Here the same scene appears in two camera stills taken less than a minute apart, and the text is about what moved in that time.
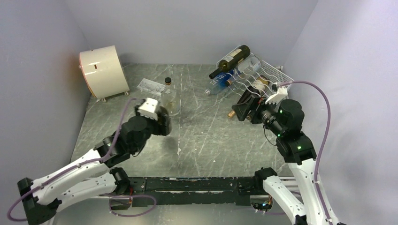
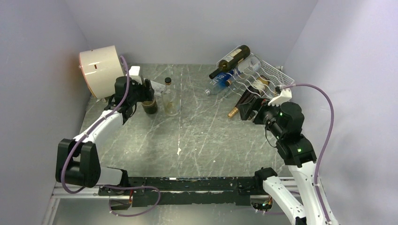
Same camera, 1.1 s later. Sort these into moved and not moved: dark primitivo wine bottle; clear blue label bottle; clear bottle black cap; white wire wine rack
Moved: dark primitivo wine bottle
Not moved: white wire wine rack; clear bottle black cap; clear blue label bottle
